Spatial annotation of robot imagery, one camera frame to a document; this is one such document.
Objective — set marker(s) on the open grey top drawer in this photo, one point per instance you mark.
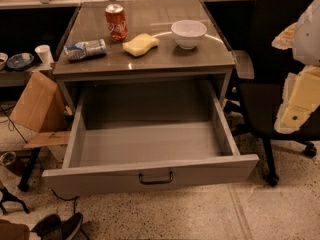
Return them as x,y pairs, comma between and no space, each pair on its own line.
153,128

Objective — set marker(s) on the black stand leg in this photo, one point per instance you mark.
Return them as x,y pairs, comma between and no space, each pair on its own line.
8,197

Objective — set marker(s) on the dark cup on floor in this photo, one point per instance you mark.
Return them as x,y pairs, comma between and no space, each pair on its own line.
12,162

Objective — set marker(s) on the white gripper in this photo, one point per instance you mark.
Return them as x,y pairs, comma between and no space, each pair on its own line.
308,39

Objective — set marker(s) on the grey drawer cabinet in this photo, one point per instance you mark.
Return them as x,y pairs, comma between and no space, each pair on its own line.
165,38

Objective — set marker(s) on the brown cardboard box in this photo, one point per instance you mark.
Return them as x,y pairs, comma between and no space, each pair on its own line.
41,108

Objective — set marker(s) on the black office chair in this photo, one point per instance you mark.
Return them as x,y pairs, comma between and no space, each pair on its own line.
260,93

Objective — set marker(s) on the red soda can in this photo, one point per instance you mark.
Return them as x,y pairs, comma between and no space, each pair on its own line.
116,22

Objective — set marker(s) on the black drawer handle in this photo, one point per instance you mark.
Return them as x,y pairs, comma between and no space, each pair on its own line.
155,179

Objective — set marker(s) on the dark round plate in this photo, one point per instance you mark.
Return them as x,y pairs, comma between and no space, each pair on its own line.
20,62

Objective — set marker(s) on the black shoe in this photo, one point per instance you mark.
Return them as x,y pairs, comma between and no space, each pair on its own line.
52,227

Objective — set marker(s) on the crumpled blue chip bag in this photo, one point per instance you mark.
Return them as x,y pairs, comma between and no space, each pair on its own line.
84,49

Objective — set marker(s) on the yellow sponge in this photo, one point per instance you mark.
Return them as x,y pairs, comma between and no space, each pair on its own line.
140,45

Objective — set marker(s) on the white bowl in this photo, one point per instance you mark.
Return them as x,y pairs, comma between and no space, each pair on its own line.
188,33

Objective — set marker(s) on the white paper cup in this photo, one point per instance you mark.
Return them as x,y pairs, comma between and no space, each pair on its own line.
44,53

